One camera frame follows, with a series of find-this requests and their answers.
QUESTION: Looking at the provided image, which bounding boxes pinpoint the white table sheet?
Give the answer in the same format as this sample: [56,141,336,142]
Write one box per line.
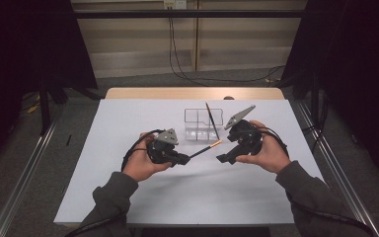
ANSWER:
[53,98,326,228]

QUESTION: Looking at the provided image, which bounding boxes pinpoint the dark pencil with orange end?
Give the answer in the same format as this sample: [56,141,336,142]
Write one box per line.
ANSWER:
[189,139,224,159]
[204,102,221,141]

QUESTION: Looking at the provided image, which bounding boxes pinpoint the black wall cables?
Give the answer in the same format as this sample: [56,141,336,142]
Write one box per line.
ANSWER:
[167,8,286,87]

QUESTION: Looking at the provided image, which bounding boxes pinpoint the clear acrylic organizer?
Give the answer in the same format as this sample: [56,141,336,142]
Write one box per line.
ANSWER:
[184,108,225,143]

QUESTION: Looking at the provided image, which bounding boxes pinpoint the black stand post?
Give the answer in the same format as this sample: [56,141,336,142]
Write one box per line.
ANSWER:
[310,69,321,128]
[38,73,52,136]

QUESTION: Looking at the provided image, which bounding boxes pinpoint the left hand-held gripper black cable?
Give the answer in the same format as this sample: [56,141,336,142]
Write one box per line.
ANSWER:
[63,128,166,237]

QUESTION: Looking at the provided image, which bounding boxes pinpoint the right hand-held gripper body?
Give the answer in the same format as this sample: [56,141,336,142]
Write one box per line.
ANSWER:
[224,104,264,157]

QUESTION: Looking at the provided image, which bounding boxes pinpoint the person's left hand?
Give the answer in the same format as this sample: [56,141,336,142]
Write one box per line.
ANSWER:
[121,132,173,183]

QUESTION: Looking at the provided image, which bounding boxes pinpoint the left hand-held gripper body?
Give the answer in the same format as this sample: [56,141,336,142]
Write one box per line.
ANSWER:
[146,128,180,166]

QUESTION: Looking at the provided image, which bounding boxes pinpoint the right hand-held gripper black cable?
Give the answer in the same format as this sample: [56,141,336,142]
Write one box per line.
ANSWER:
[260,125,376,237]

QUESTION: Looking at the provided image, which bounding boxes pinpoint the light wooden table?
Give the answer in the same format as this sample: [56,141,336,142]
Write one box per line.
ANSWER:
[105,86,285,101]

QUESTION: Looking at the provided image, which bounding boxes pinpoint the metal floor rail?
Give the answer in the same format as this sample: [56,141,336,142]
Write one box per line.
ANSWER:
[0,110,64,237]
[295,99,379,237]

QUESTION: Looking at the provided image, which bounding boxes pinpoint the hand-held gripper black cable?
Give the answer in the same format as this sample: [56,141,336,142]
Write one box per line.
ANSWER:
[63,128,166,237]
[260,125,376,237]

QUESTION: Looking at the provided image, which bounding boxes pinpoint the black curtain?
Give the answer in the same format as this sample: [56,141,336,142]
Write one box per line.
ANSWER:
[280,0,379,181]
[0,0,99,172]

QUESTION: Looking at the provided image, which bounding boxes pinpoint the white wall socket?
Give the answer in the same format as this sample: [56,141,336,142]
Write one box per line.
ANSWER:
[163,0,188,10]

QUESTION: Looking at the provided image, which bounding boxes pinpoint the black horizontal frame bar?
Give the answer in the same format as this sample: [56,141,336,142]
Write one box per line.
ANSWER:
[73,9,307,20]

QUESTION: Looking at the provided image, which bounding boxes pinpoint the person's right hand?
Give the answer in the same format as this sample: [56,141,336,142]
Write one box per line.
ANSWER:
[235,119,292,175]

